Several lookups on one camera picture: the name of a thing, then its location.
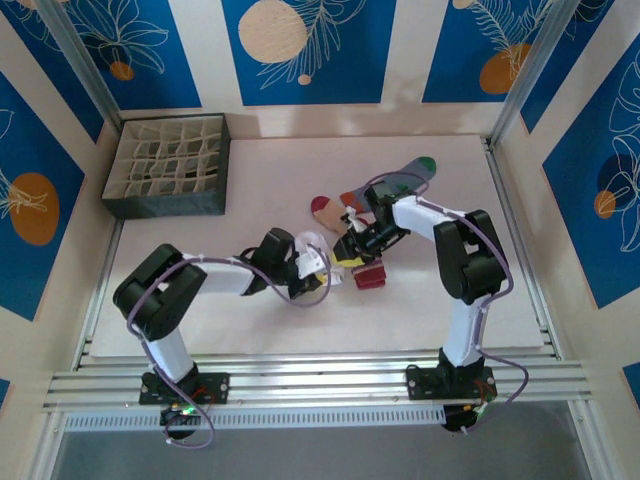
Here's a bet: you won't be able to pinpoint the blue ribbed sock green toe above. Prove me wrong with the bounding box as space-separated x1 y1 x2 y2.
344 159 439 211

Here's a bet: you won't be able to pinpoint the tan maroon purple knit sock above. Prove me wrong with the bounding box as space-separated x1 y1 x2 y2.
309 195 390 291

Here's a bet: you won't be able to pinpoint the grey striped sock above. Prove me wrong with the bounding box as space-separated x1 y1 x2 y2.
341 156 439 211

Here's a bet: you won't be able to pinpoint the dark organizer box mesh dividers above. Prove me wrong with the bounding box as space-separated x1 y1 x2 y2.
101 112 232 221

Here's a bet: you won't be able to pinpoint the black base connector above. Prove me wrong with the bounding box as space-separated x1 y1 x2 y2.
159 404 202 442
442 402 489 436

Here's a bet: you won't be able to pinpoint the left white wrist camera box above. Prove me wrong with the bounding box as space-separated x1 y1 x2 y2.
293 229 331 282

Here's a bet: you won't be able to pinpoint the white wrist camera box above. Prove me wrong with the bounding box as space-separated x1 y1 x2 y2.
293 229 331 282
342 207 370 234

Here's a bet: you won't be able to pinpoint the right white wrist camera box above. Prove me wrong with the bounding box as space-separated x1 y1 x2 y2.
342 207 370 234

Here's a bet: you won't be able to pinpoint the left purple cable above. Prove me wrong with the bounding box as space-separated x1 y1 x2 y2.
127 242 332 450

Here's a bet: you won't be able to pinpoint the purple cable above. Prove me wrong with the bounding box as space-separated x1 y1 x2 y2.
127 242 332 450
364 172 531 436

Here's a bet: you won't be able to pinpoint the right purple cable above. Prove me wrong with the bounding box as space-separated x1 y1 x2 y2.
364 172 531 436

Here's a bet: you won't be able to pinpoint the aluminium rail beam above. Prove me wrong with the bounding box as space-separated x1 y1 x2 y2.
42 355 599 412

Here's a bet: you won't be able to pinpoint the aluminium side rail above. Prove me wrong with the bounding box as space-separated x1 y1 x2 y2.
482 137 560 360
73 219 126 372

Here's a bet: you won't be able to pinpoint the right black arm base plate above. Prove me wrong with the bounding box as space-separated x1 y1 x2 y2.
405 366 497 401

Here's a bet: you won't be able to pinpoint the white slotted cable duct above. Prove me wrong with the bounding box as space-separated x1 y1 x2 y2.
63 405 446 432

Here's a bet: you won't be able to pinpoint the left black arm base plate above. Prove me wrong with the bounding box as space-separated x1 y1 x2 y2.
138 372 231 406

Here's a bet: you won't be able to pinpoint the aluminium frame post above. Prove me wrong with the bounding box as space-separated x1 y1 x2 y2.
489 0 584 149
35 0 126 129

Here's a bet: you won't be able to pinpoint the aluminium frame leg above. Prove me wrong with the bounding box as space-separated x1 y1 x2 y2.
27 409 69 480
569 399 614 480

